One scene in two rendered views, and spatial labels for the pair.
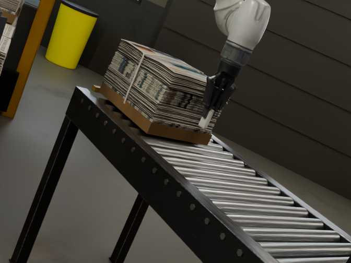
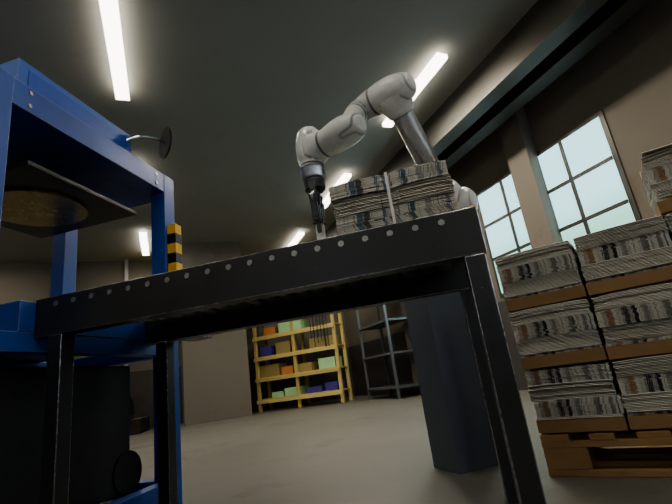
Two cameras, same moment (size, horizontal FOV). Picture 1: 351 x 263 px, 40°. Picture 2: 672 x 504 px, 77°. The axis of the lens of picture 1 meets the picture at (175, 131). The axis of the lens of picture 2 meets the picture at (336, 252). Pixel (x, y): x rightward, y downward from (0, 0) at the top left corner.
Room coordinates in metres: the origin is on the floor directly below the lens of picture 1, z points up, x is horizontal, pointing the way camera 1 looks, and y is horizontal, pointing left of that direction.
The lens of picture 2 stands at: (2.77, -0.85, 0.44)
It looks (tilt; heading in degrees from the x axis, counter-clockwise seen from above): 16 degrees up; 145
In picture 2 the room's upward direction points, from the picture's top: 8 degrees counter-clockwise
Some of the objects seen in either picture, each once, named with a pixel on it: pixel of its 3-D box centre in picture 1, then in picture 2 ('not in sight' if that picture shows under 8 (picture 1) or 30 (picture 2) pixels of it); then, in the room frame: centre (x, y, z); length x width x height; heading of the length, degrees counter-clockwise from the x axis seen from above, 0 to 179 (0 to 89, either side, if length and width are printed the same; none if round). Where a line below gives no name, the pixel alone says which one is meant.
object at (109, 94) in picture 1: (139, 101); not in sight; (1.87, 0.18, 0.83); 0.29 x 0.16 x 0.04; 132
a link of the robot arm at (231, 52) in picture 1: (235, 54); (313, 174); (1.59, -0.08, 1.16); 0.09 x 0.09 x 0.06
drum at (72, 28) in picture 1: (70, 35); not in sight; (5.85, 1.63, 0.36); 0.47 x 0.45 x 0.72; 78
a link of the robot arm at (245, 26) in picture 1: (248, 21); (312, 146); (1.61, -0.07, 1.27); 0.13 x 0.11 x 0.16; 17
